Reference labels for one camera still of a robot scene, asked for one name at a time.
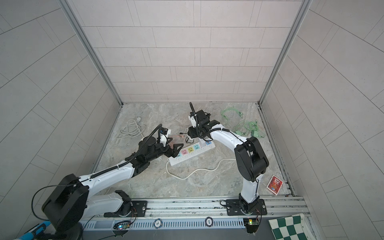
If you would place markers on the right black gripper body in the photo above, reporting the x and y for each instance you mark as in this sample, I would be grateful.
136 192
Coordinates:
196 132

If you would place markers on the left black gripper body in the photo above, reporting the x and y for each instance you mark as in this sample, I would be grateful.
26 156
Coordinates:
158 151

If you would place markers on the pink charger with cable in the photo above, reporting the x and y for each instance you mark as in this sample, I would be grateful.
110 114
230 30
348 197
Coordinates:
176 139

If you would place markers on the long multicolour power strip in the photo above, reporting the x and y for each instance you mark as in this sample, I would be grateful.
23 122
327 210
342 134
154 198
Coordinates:
192 151

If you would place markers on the green charger with cable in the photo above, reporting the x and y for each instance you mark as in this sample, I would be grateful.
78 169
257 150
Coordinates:
249 129

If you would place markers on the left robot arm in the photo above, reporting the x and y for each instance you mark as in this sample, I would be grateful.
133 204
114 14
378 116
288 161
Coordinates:
75 198

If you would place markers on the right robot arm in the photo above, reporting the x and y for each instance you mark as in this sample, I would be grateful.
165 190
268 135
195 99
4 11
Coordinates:
251 159

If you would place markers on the red card packet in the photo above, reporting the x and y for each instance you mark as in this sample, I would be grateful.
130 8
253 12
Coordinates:
275 184

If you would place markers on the green white checkerboard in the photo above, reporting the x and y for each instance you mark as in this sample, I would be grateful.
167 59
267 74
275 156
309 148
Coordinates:
291 228

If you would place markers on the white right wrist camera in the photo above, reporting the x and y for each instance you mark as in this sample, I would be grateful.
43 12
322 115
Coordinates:
193 120

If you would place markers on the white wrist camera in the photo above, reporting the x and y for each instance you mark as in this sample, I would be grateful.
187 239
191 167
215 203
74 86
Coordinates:
163 136
193 120

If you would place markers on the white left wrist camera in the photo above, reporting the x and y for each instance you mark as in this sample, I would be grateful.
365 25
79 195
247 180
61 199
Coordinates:
163 136

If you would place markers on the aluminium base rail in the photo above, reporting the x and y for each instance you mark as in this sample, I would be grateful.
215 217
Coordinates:
199 213

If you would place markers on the blue handled tool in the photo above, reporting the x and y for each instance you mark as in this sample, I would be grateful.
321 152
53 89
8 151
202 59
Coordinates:
31 232

